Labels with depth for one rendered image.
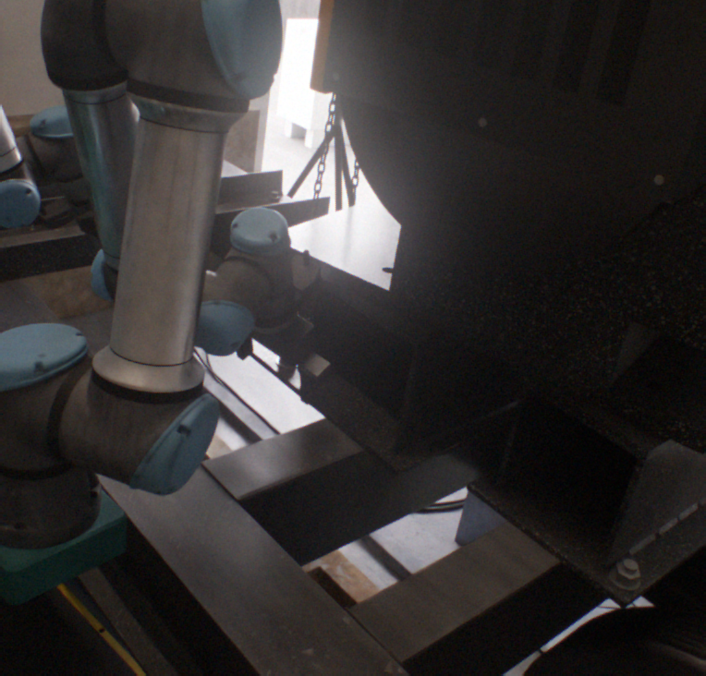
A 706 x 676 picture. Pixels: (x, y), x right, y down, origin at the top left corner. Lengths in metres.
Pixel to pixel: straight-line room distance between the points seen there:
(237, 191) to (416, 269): 1.01
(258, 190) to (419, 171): 1.20
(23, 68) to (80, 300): 0.77
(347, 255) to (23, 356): 0.60
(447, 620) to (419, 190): 0.52
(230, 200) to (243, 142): 0.93
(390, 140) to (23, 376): 0.50
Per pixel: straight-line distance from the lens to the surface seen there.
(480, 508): 2.16
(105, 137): 0.96
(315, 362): 1.25
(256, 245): 1.09
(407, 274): 1.26
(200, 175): 0.83
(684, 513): 1.40
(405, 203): 1.08
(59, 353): 0.96
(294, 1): 7.65
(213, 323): 1.04
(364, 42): 1.08
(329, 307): 1.42
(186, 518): 1.19
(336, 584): 2.07
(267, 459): 1.30
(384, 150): 1.09
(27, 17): 2.75
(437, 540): 2.24
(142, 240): 0.85
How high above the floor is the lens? 1.45
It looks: 27 degrees down
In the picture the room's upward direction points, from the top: 10 degrees clockwise
